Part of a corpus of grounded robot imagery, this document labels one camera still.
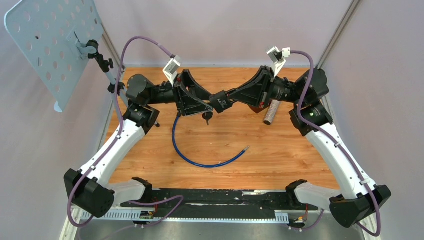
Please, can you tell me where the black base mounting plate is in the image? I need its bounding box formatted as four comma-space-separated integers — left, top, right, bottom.
121, 188, 318, 221

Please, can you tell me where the blue cable lock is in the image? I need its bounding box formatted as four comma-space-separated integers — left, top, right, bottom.
171, 111, 251, 169

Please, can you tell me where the perforated grey music stand plate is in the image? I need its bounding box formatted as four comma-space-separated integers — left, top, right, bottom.
4, 0, 104, 113

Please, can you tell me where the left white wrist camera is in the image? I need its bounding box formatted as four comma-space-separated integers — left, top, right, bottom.
162, 55, 181, 86

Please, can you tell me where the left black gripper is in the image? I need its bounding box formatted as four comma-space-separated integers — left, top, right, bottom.
146, 69, 215, 116

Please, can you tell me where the black padlock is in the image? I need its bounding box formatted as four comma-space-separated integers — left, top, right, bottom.
209, 90, 233, 114

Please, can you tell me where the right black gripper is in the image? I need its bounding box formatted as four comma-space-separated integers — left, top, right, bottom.
228, 65, 305, 109

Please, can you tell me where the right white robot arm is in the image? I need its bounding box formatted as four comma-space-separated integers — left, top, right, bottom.
226, 66, 392, 228

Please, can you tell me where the glittery silver cylinder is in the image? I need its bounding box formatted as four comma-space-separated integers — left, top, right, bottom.
263, 100, 281, 126

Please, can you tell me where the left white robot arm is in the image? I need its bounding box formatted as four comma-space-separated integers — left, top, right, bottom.
64, 69, 215, 218

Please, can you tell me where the grey tripod stand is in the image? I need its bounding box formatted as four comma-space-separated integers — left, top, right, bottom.
86, 39, 116, 95

